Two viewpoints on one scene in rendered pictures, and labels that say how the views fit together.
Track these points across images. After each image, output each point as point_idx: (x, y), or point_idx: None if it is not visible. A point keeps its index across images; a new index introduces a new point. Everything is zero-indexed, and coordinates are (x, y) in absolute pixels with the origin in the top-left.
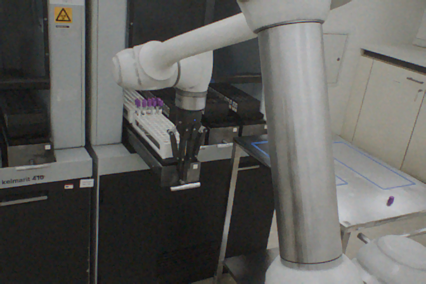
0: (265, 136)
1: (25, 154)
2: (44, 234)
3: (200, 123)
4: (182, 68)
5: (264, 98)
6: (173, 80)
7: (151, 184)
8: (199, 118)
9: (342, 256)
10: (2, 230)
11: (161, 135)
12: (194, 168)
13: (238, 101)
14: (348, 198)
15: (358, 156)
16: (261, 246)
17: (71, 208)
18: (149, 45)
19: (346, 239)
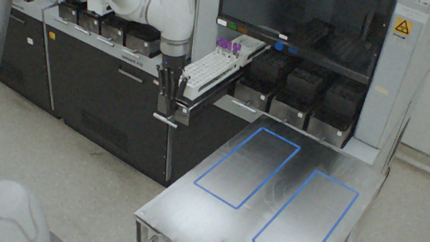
0: (293, 133)
1: (134, 43)
2: (141, 108)
3: (179, 70)
4: (148, 11)
5: None
6: (142, 19)
7: (213, 119)
8: (170, 63)
9: None
10: (120, 89)
11: (186, 71)
12: (184, 111)
13: (330, 89)
14: (199, 212)
15: (328, 212)
16: None
17: (156, 99)
18: None
19: (138, 227)
